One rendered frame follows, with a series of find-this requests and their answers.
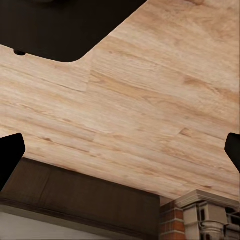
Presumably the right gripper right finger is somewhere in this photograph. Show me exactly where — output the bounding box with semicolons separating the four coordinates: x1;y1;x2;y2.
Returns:
225;133;240;172

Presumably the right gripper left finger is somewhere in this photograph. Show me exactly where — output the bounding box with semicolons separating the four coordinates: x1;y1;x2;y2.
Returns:
0;133;26;192

